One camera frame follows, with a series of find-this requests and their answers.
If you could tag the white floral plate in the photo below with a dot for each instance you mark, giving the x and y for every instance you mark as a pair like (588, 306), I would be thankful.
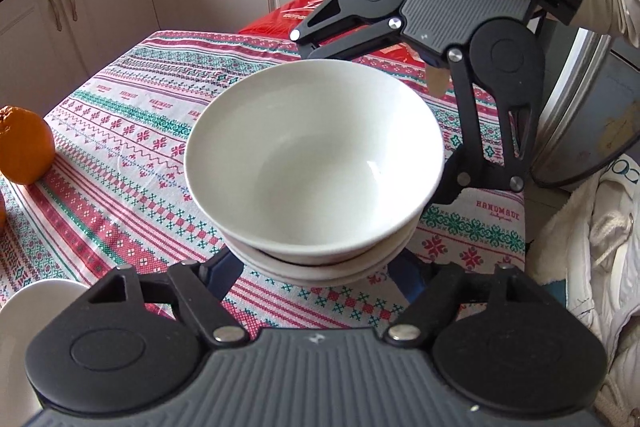
(20, 332)

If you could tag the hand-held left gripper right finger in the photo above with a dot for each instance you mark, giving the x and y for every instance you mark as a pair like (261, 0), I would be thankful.
(407, 282)

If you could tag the red gift box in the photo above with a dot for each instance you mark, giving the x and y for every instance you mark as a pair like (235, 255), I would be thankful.
(280, 14)

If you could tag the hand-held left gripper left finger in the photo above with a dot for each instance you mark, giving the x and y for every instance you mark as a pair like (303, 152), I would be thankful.
(222, 277)

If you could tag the bumpy orange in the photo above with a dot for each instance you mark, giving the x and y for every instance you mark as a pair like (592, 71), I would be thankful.
(25, 147)

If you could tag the white bowl pink flowers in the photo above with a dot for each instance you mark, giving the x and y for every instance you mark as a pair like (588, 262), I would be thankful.
(320, 278)
(400, 244)
(310, 147)

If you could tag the patterned tablecloth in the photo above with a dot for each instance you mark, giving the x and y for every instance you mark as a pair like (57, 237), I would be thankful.
(125, 132)

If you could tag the grey metal bin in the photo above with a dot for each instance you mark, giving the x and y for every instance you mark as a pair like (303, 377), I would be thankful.
(590, 117)

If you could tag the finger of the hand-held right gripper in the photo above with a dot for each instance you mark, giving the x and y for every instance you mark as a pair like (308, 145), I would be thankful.
(475, 167)
(350, 41)

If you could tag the white fleece jacket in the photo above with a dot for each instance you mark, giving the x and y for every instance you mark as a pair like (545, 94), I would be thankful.
(600, 267)

